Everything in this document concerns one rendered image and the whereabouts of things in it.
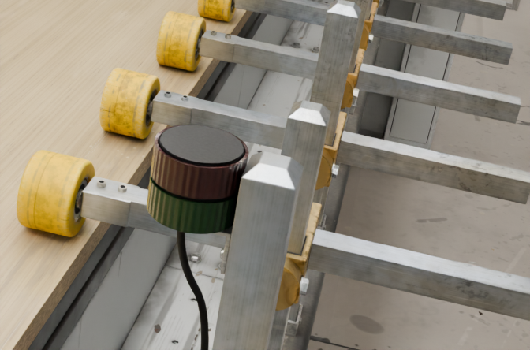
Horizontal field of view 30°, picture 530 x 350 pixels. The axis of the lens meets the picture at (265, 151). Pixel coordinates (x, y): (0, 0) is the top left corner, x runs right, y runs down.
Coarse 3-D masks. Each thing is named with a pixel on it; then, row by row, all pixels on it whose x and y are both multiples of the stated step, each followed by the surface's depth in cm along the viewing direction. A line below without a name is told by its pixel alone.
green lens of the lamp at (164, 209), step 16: (160, 192) 62; (160, 208) 62; (176, 208) 61; (192, 208) 61; (208, 208) 61; (224, 208) 62; (176, 224) 62; (192, 224) 62; (208, 224) 62; (224, 224) 63
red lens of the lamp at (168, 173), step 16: (160, 160) 61; (176, 160) 60; (240, 160) 61; (160, 176) 61; (176, 176) 60; (192, 176) 60; (208, 176) 60; (224, 176) 61; (240, 176) 62; (176, 192) 61; (192, 192) 61; (208, 192) 61; (224, 192) 61
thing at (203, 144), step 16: (176, 128) 64; (192, 128) 64; (208, 128) 64; (160, 144) 62; (176, 144) 62; (192, 144) 62; (208, 144) 62; (224, 144) 63; (240, 144) 63; (192, 160) 60; (208, 160) 60; (224, 160) 61; (224, 256) 64; (224, 272) 64; (192, 288) 67; (208, 336) 68
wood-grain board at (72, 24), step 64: (0, 0) 160; (64, 0) 165; (128, 0) 170; (192, 0) 176; (0, 64) 137; (64, 64) 141; (128, 64) 145; (0, 128) 120; (64, 128) 123; (0, 192) 106; (0, 256) 96; (64, 256) 98; (0, 320) 87
